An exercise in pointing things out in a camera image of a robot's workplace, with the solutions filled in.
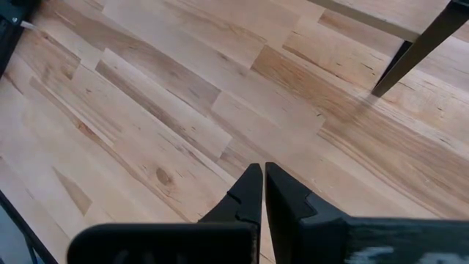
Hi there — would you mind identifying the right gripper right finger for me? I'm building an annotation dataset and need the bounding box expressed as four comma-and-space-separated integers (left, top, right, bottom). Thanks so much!
265, 161, 469, 264

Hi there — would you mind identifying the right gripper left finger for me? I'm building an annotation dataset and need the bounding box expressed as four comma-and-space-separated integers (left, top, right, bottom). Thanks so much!
67, 163, 264, 264

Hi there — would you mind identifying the wooden shelf with black frame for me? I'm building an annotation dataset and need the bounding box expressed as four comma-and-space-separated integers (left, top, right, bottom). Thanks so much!
306, 0, 469, 98

